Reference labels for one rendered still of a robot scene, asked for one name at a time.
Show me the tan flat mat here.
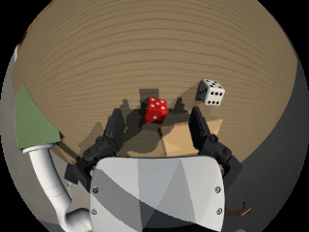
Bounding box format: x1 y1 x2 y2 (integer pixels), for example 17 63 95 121
160 118 223 157

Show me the white die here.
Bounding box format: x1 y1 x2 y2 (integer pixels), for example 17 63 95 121
198 79 225 105

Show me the red die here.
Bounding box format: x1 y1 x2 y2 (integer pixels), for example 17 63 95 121
144 97 167 125

